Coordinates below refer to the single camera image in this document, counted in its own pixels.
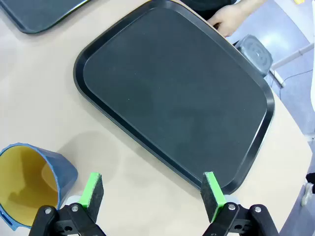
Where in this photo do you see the blue mug yellow inside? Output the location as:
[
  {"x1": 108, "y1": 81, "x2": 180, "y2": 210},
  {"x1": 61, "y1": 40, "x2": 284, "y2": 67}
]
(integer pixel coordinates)
[{"x1": 0, "y1": 142, "x2": 79, "y2": 232}]

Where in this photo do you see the person's left hand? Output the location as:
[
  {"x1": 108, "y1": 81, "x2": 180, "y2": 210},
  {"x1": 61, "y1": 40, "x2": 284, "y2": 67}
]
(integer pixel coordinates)
[{"x1": 208, "y1": 2, "x2": 251, "y2": 38}]

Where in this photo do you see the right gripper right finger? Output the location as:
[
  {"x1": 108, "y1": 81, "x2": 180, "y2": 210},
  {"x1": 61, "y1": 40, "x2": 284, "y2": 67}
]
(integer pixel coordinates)
[{"x1": 200, "y1": 171, "x2": 280, "y2": 236}]

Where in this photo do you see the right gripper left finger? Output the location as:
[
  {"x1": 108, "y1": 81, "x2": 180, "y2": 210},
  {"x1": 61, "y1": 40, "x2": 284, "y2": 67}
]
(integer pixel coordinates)
[{"x1": 28, "y1": 172, "x2": 106, "y2": 236}]

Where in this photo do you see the person in black t-shirt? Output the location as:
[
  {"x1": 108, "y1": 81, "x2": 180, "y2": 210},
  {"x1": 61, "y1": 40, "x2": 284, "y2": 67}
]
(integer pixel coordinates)
[{"x1": 183, "y1": 0, "x2": 238, "y2": 22}]

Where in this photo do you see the person's left forearm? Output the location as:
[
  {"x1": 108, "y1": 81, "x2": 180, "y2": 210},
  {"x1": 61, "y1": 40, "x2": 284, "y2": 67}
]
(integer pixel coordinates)
[{"x1": 236, "y1": 0, "x2": 269, "y2": 15}]

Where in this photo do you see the black plastic serving tray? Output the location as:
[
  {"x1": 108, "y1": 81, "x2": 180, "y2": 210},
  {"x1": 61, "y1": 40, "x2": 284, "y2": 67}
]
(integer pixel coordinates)
[
  {"x1": 73, "y1": 0, "x2": 276, "y2": 195},
  {"x1": 0, "y1": 0, "x2": 91, "y2": 34}
]

